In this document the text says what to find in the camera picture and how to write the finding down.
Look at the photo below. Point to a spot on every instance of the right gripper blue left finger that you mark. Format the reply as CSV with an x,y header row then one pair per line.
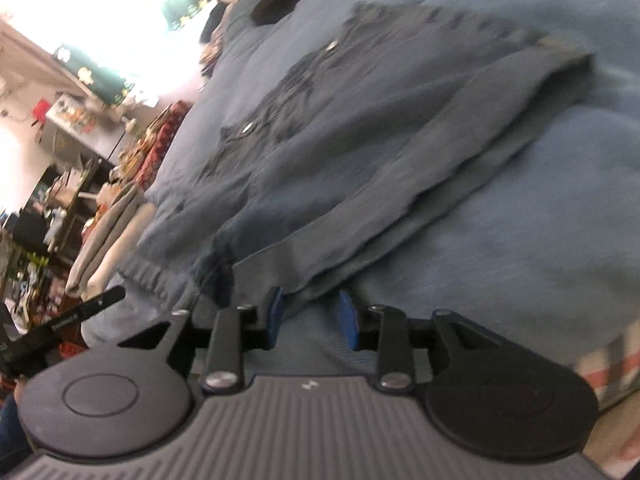
x,y
238,330

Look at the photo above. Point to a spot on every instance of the plaid bed sheet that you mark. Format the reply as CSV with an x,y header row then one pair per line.
x,y
613,370

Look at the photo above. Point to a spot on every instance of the blue denim shorts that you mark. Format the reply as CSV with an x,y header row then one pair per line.
x,y
360,145

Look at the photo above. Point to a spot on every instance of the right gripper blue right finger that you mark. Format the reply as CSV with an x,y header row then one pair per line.
x,y
385,331

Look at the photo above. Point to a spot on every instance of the black round patch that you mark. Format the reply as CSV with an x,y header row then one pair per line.
x,y
269,12

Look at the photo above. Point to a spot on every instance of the folded grey clothes stack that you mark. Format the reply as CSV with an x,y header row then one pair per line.
x,y
115,235

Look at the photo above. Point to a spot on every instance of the blue plush blanket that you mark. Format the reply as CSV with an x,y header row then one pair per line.
x,y
545,253

